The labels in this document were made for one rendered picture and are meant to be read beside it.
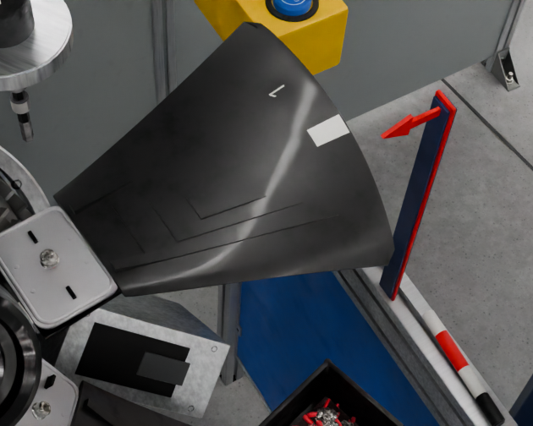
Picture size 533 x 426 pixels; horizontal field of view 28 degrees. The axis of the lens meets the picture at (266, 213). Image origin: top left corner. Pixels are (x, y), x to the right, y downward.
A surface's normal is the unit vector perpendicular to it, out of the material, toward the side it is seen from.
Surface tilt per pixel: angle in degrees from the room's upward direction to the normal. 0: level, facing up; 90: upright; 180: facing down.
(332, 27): 90
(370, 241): 28
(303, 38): 90
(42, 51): 0
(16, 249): 1
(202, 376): 50
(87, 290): 1
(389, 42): 90
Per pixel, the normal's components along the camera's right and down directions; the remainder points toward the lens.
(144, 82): 0.51, 0.74
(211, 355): 0.42, 0.22
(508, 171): 0.05, -0.55
